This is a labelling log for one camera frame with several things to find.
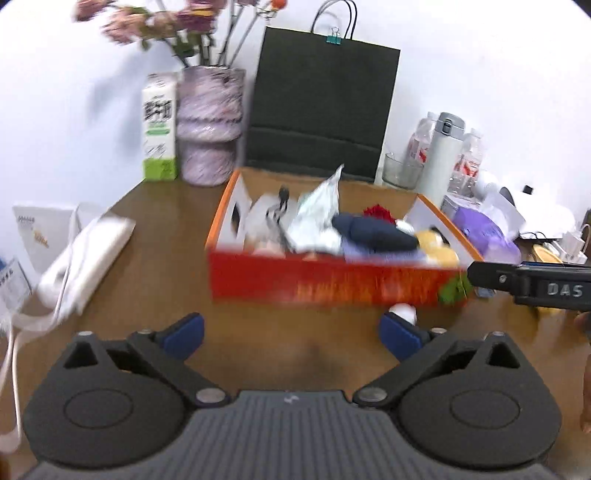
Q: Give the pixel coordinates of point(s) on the purple marbled vase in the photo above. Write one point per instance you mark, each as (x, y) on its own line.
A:
(209, 123)

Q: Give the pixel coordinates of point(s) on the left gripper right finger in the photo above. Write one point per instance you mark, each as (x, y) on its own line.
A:
(419, 353)

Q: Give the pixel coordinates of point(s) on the water bottle left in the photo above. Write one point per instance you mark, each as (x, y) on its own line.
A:
(420, 141)

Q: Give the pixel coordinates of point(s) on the black clip with cord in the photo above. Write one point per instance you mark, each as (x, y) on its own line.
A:
(275, 214)

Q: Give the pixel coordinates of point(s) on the navy zip case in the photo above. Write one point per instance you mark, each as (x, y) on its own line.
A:
(374, 234)

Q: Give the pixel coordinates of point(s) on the water bottle right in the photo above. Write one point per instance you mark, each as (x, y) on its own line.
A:
(466, 171)

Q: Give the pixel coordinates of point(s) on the purple tissue pack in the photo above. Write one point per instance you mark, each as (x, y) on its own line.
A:
(491, 225)

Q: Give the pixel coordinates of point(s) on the purple woven pouch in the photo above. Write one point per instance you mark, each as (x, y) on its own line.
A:
(356, 254)

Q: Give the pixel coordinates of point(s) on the black paper bag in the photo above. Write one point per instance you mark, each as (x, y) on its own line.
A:
(319, 106)

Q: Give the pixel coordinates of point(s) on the red cardboard box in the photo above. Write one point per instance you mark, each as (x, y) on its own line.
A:
(237, 272)

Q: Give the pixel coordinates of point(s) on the person right hand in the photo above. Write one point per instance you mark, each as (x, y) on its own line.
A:
(583, 322)

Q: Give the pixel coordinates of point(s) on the white thermos bottle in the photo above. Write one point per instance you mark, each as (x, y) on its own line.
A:
(442, 156)

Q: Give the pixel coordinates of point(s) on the glass cup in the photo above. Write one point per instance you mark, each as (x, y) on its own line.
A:
(404, 174)

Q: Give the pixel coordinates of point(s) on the water bottle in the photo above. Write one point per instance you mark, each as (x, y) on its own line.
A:
(466, 171)
(420, 141)

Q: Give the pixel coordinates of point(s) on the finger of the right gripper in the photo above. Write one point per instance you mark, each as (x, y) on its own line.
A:
(493, 276)
(535, 264)

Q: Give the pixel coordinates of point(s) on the dried rose bouquet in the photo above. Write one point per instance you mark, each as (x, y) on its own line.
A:
(210, 32)

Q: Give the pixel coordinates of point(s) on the yellow ceramic mug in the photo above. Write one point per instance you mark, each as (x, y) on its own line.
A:
(541, 254)

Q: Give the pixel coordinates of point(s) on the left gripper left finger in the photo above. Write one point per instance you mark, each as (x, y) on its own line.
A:
(163, 353)

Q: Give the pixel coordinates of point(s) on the milk carton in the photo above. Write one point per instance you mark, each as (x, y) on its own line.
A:
(159, 108)

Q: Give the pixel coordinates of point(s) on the white round lid scalloped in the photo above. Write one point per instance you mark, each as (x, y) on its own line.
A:
(405, 311)

